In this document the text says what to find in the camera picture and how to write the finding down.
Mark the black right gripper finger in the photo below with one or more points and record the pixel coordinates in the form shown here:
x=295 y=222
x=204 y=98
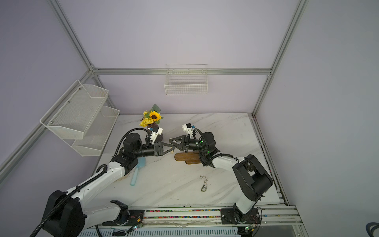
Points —
x=178 y=139
x=180 y=146

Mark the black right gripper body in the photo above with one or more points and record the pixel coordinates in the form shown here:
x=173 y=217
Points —
x=193 y=144

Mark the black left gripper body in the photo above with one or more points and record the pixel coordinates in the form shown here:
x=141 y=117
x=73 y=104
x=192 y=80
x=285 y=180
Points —
x=152 y=151

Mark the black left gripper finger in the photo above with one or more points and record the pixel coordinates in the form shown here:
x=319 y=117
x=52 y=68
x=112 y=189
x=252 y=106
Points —
x=167 y=152
x=167 y=146

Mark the wooden watch stand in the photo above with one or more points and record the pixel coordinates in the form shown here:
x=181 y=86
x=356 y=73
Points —
x=190 y=158

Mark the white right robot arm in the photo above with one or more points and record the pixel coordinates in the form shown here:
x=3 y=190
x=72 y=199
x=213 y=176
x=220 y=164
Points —
x=252 y=177

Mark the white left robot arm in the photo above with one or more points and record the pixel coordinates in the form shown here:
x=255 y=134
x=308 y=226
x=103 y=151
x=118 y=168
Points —
x=67 y=214

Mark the light blue plastic shovel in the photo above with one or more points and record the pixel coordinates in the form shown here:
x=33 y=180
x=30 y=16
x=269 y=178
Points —
x=141 y=164

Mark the sunflower bouquet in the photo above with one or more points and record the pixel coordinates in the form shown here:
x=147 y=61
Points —
x=150 y=116

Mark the white two-tier mesh shelf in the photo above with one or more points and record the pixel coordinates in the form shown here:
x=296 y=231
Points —
x=82 y=119

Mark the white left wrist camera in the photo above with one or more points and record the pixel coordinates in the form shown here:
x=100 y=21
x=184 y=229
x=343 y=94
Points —
x=156 y=134

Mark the white wire wall basket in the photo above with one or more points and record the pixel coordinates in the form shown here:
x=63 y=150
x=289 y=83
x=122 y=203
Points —
x=186 y=79

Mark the aluminium cage frame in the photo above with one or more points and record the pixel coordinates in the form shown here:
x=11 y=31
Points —
x=86 y=71

